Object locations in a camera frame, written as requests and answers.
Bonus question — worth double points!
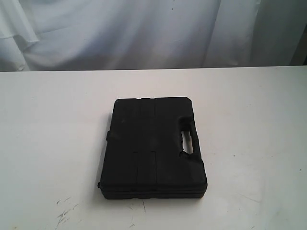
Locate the black plastic tool case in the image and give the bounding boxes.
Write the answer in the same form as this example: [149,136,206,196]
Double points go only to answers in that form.
[97,97,208,199]

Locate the white backdrop curtain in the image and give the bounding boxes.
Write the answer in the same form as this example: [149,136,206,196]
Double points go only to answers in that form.
[0,0,307,71]

